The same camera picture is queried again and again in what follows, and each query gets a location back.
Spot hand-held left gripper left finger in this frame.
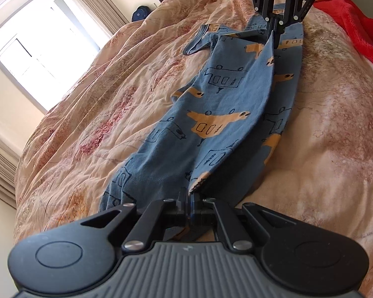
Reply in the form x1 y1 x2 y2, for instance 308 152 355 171
81 188 191 253

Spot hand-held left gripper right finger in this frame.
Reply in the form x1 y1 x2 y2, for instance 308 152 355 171
190 189 296 251

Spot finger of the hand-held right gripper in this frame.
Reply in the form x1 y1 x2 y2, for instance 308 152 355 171
250 0 276 48
273 0 314 48

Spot blue printed pants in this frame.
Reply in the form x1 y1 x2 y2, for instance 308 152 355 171
99 14 305 243

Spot red fleece blanket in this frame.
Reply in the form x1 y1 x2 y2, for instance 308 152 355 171
314 0 373 75

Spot blue backpack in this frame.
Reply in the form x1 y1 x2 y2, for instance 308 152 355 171
131 5 148 23

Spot floral beige duvet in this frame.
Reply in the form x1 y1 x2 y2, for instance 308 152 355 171
14 0 373 266

